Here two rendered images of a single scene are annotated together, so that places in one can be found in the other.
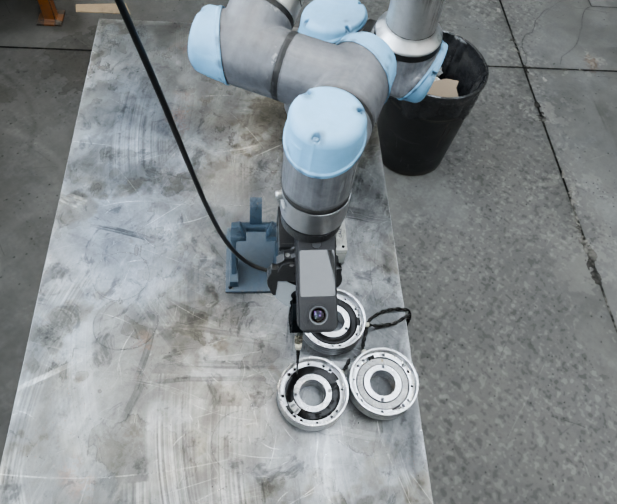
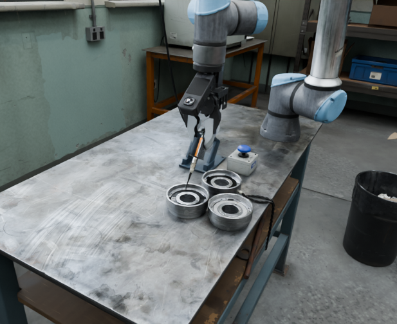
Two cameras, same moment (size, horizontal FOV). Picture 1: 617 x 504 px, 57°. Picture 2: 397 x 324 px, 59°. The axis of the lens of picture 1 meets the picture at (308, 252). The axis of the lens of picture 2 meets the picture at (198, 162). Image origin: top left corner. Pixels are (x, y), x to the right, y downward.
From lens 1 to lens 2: 0.68 m
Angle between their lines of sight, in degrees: 41
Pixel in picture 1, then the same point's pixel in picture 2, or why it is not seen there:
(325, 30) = (280, 77)
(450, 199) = (391, 287)
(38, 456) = (52, 177)
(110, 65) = not seen: hidden behind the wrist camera
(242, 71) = not seen: hidden behind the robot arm
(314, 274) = (196, 86)
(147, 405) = (109, 181)
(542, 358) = not seen: outside the picture
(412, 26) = (319, 69)
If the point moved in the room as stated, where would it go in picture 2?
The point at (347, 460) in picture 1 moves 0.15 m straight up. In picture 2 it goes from (185, 234) to (188, 175)
